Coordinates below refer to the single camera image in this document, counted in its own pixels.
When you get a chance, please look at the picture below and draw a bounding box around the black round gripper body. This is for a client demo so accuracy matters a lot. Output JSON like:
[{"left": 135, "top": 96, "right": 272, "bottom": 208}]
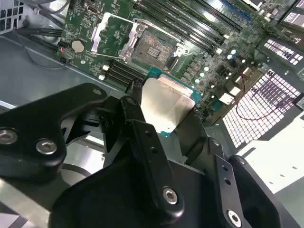
[{"left": 48, "top": 154, "right": 228, "bottom": 228}]

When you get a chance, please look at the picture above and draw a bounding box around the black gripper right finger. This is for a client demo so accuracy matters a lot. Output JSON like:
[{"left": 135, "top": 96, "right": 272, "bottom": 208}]
[{"left": 175, "top": 110, "right": 296, "bottom": 228}]

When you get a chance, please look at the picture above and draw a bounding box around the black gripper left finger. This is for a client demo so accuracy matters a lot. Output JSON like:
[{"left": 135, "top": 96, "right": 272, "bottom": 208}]
[{"left": 0, "top": 79, "right": 186, "bottom": 219}]

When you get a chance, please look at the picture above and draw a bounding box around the silver green CPU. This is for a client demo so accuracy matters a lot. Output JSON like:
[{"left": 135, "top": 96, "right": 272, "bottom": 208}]
[{"left": 140, "top": 66, "right": 204, "bottom": 138}]

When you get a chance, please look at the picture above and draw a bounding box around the metal socket cover frame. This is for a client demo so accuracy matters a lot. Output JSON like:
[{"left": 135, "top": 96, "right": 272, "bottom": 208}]
[{"left": 91, "top": 11, "right": 145, "bottom": 60}]

